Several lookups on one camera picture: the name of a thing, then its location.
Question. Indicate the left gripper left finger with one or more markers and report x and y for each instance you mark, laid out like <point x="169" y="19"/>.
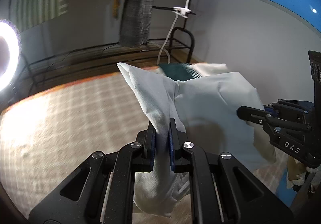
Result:
<point x="100" y="189"/>

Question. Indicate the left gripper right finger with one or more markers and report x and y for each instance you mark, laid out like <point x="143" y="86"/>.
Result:
<point x="222" y="190"/>

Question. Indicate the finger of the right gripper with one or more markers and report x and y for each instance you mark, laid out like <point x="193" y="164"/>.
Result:
<point x="253" y="115"/>
<point x="269" y="108"/>

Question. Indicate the white t-shirt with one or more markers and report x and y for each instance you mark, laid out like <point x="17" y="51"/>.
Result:
<point x="205" y="109"/>

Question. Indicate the black metal clothes rack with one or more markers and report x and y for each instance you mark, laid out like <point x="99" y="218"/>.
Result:
<point x="98" y="59"/>

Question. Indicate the right gloved hand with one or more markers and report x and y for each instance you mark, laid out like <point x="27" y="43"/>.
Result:
<point x="297" y="174"/>

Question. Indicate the white folded garment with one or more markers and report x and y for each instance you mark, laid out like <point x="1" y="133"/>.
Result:
<point x="209" y="69"/>

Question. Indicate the plaid bed blanket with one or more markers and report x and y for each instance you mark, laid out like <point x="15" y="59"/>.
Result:
<point x="45" y="137"/>

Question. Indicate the dark green folded garment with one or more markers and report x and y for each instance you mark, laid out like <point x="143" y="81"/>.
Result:
<point x="179" y="71"/>

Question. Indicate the ring light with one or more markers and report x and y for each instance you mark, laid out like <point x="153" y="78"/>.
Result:
<point x="10" y="52"/>

